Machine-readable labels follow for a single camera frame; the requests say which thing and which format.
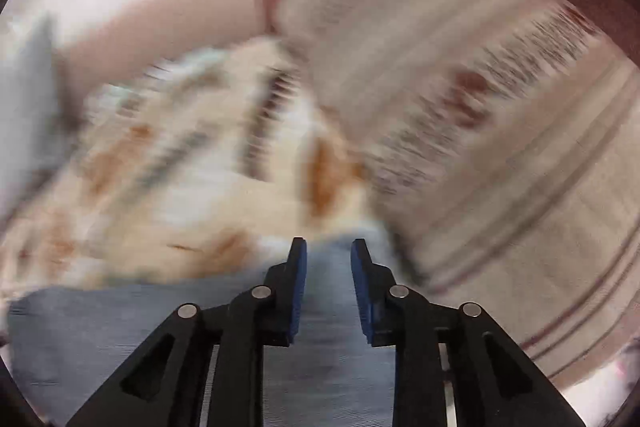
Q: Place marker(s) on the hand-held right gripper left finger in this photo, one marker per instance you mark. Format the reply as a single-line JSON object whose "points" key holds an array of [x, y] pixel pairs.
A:
{"points": [[299, 287]]}

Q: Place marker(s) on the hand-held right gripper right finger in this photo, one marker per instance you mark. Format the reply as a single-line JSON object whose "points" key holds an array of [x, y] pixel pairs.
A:
{"points": [[359, 287]]}

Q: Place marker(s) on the blue-grey pants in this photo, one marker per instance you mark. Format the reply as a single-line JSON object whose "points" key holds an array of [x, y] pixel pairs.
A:
{"points": [[100, 337]]}

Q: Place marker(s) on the person's left forearm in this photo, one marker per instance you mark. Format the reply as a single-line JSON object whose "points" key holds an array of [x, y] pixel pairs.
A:
{"points": [[165, 22]]}

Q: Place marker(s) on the cream orange printed blanket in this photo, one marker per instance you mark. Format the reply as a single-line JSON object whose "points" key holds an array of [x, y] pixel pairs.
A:
{"points": [[200, 187]]}

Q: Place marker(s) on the beige striped blanket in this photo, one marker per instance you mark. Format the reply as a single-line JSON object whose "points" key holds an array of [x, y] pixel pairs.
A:
{"points": [[500, 187]]}

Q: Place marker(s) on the light grey cloth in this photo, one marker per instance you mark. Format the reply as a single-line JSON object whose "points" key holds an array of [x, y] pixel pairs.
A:
{"points": [[27, 107]]}

